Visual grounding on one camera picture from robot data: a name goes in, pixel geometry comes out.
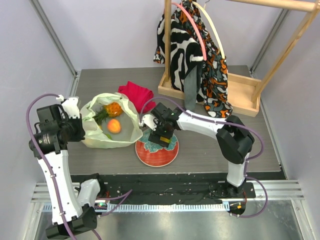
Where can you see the orange grey patterned garment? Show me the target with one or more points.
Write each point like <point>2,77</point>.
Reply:
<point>213,91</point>

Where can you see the fake peach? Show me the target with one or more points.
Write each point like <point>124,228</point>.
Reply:
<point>114,126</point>

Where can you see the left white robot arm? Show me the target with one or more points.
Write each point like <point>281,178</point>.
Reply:
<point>73,210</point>

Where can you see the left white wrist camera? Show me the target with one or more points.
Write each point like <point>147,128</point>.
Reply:
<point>70,106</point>

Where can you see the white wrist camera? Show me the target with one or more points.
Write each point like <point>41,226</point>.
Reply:
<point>150,121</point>
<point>70,106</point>

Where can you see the red folded cloth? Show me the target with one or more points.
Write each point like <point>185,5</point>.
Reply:
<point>138,95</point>

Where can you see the fake orange pineapple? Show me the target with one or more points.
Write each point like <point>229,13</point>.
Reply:
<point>111,110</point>

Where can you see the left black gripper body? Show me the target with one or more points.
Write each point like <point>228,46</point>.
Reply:
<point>73,127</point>

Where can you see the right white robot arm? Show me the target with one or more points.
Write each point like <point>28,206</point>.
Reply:
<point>234,139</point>

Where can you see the wooden clothes rack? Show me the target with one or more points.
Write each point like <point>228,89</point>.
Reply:
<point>245,92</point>

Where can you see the translucent plastic bag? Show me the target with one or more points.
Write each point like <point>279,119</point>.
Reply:
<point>95,134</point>

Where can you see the red and teal plate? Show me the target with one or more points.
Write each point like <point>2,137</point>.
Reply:
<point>154,155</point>

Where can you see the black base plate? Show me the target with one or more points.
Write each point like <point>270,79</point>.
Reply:
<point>179,188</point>

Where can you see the fake orange green mango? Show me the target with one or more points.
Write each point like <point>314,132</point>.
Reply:
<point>164,139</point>

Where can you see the cream hanger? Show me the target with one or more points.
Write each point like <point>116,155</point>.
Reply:
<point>220,46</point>

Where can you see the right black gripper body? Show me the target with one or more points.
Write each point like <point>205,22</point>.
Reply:
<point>160,138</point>

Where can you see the black white patterned garment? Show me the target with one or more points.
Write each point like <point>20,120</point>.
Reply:
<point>186,64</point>

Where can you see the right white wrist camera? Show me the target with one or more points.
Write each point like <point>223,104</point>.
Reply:
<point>150,121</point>

